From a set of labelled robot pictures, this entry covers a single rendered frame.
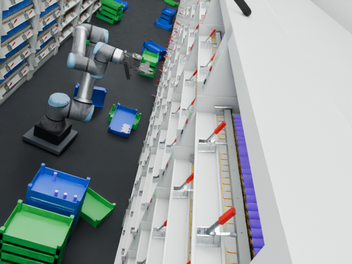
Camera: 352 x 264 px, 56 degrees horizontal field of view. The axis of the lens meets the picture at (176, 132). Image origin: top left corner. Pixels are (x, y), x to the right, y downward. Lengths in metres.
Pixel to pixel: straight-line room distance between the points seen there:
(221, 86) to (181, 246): 0.43
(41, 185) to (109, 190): 0.66
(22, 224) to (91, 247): 0.54
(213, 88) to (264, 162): 0.53
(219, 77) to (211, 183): 0.32
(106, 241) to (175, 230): 1.52
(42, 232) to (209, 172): 1.33
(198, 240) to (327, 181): 0.25
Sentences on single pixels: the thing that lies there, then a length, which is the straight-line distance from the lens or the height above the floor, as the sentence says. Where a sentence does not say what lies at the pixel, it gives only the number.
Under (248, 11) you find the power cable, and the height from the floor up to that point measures 1.71.
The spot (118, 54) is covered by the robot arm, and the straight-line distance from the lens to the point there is 2.08.
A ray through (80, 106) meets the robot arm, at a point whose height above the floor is 0.42.
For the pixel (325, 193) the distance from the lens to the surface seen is 0.42.
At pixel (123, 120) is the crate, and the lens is 3.25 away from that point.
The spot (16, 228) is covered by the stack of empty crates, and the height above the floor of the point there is 0.32.
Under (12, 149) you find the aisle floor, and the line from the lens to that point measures 2.83.
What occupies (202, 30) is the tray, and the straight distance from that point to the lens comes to 1.59.
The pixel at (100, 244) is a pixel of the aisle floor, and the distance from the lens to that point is 2.32.
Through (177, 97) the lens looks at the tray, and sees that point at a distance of 1.72.
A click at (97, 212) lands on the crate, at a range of 2.46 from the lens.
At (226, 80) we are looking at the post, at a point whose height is 1.57.
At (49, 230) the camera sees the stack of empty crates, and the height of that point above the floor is 0.32.
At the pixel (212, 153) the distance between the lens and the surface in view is 0.79.
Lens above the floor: 1.90
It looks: 33 degrees down
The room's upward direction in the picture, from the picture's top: 24 degrees clockwise
